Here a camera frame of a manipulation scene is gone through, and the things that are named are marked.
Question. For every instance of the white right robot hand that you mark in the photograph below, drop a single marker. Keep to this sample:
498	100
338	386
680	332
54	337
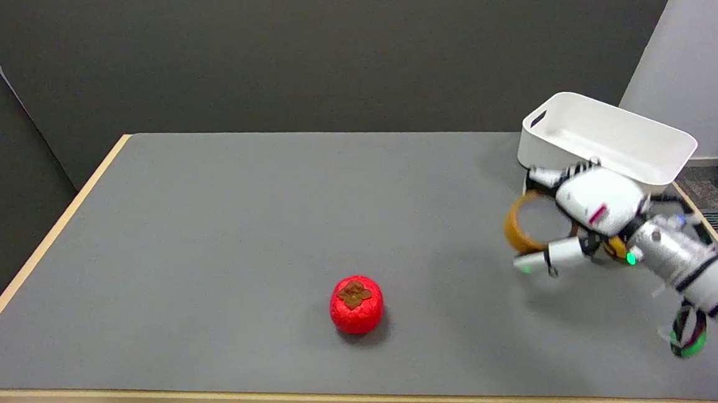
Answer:
596	202

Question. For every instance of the yellow tape roll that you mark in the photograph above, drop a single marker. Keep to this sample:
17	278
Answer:
514	226

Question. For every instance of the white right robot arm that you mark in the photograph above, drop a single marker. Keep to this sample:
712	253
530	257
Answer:
699	268

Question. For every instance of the white plastic box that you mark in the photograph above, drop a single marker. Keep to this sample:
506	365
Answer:
611	139

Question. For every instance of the red persimmon toy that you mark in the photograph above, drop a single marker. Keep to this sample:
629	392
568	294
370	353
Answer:
356	305

